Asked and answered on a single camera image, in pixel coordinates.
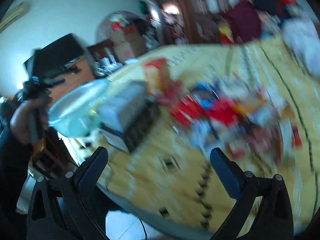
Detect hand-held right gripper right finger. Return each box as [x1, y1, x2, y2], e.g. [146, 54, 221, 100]
[210, 147, 294, 240]

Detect wooden desk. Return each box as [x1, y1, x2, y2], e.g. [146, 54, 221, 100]
[47, 56, 97, 95]

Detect dark wooden shelf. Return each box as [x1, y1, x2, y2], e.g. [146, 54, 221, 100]
[87, 40, 120, 78]

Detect wooden cabinet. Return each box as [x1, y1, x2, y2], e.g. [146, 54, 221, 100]
[172, 0, 253, 45]

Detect white air conditioner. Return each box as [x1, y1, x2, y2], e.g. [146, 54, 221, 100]
[0, 1, 30, 33]

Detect dark blue cloth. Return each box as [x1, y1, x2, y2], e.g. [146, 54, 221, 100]
[251, 0, 278, 15]

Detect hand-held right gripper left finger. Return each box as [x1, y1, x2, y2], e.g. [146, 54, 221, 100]
[26, 146, 109, 240]

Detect person's left hand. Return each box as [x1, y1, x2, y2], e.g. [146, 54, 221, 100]
[10, 97, 50, 144]

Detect cardboard boxes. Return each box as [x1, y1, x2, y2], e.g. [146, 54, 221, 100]
[109, 15, 148, 60]

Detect clear light blue plastic bowl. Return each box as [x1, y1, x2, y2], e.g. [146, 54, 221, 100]
[47, 79, 112, 138]

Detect pile of snack packets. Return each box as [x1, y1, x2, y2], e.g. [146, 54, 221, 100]
[160, 75, 303, 160]

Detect yellow printed blanket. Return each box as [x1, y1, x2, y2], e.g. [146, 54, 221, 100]
[62, 34, 320, 238]

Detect orange medicine box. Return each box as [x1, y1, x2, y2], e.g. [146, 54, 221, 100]
[142, 57, 173, 98]

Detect maroon clothing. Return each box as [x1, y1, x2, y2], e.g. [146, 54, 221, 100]
[224, 1, 263, 43]

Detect black monitor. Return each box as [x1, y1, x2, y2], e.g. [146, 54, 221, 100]
[24, 32, 85, 75]

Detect red gift box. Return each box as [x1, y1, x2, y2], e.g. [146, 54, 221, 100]
[217, 22, 234, 44]

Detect white pillow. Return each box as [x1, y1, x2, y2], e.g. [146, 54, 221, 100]
[281, 17, 320, 78]

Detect black shaver box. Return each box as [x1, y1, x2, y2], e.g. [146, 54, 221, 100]
[97, 80, 162, 154]

